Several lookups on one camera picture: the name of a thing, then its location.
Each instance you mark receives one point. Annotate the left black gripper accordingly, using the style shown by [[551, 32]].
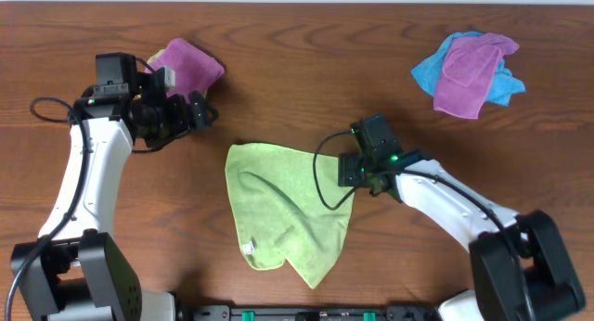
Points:
[[191, 113]]

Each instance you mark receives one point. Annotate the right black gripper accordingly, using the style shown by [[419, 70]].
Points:
[[346, 177]]

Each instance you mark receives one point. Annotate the light green microfiber cloth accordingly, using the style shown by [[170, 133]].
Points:
[[288, 208]]

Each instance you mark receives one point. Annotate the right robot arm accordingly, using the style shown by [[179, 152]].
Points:
[[520, 266]]

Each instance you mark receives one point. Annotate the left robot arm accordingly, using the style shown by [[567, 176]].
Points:
[[74, 270]]

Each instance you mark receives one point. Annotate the folded purple cloth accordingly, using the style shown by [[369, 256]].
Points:
[[194, 70]]

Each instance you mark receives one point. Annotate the folded green cloth underneath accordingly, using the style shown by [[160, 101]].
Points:
[[154, 57]]

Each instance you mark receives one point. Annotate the crumpled blue cloth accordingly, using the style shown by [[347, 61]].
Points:
[[427, 73]]

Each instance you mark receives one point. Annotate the crumpled purple cloth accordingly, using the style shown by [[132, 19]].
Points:
[[467, 74]]

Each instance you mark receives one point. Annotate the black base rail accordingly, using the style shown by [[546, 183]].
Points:
[[226, 313]]

